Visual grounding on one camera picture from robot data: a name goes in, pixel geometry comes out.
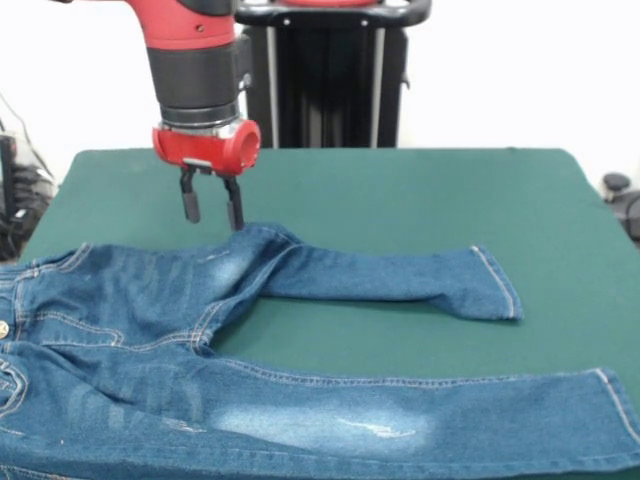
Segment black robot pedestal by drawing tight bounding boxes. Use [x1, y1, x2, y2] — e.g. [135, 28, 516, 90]
[234, 0, 434, 149]

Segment grey cable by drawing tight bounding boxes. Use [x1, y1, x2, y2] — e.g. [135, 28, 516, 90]
[0, 92, 54, 181]

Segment blue denim jeans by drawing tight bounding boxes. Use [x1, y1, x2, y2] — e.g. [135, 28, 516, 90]
[0, 222, 640, 480]

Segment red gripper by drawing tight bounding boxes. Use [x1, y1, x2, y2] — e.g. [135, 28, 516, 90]
[152, 118, 262, 232]

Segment black box with red light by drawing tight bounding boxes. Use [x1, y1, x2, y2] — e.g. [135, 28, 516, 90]
[0, 133, 19, 221]

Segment dark green table cloth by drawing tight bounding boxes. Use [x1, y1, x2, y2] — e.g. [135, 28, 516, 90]
[0, 146, 640, 480]

